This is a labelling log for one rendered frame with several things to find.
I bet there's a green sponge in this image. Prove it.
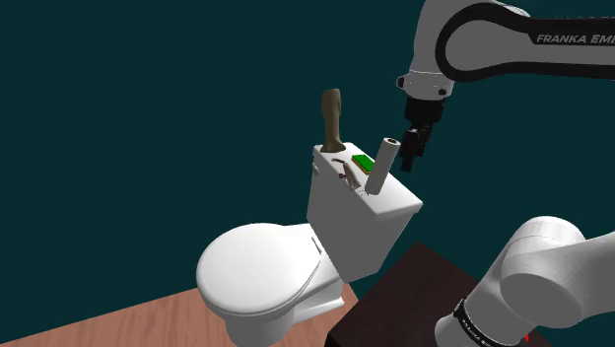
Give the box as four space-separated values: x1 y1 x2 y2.
351 154 376 175

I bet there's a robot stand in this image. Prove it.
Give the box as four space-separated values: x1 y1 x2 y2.
324 241 555 347

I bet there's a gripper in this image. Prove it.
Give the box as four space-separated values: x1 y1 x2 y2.
399 97 445 174

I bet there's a white paper roll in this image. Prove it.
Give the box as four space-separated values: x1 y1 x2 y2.
364 137 402 197

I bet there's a white toilet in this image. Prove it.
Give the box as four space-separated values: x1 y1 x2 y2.
195 142 424 347

